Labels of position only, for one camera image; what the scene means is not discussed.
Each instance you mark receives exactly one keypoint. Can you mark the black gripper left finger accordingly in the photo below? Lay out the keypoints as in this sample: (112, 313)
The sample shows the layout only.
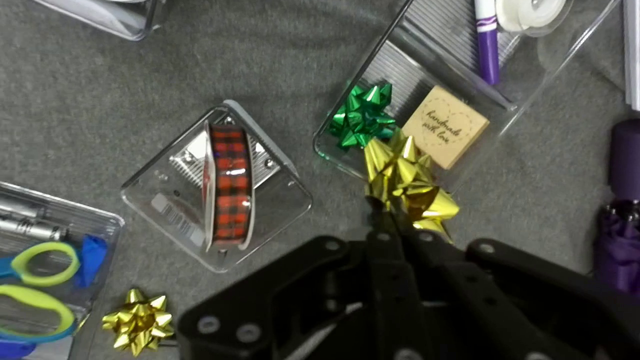
(280, 300)

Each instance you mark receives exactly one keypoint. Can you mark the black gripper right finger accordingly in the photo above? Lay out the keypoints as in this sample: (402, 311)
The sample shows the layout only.
(533, 300)

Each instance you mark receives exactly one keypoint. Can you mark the gold gift bow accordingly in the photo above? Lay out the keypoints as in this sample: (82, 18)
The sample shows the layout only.
(406, 183)
(139, 321)

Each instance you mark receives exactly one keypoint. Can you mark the clear plaid ribbon case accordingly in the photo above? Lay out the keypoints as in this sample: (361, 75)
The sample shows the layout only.
(287, 201)

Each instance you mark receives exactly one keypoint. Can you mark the red plaid ribbon spool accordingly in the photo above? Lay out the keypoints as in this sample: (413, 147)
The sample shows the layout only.
(231, 187)

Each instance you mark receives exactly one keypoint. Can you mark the purple folded umbrella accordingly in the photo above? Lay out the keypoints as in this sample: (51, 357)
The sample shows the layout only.
(622, 213)

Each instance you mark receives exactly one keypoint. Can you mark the kraft paper gift tag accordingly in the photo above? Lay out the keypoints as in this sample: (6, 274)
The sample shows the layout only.
(445, 127)

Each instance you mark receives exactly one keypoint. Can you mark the clear tray with pens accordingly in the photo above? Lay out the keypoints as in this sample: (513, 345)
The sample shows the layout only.
(100, 223)

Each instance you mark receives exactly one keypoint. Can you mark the green gift bow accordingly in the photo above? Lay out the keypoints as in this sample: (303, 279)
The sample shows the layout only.
(362, 115)

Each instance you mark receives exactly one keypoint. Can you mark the clear plastic bow tray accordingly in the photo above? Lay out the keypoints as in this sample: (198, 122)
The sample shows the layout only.
(401, 73)

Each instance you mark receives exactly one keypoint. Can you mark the purple white marker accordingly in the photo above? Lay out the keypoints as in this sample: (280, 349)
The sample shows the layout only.
(486, 47)

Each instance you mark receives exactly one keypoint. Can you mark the blue silver pen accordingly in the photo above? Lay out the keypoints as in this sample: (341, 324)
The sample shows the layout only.
(30, 228)

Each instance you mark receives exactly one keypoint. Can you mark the white framed black tablet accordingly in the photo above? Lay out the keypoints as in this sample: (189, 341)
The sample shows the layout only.
(632, 52)

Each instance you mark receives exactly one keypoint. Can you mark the clear tray with marker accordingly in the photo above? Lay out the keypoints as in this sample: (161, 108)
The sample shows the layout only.
(452, 32)

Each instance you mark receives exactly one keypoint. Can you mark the white tape roll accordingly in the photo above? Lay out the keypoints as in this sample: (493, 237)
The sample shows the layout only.
(531, 12)

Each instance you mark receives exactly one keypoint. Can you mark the grey tablecloth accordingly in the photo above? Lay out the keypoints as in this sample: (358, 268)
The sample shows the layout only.
(67, 100)

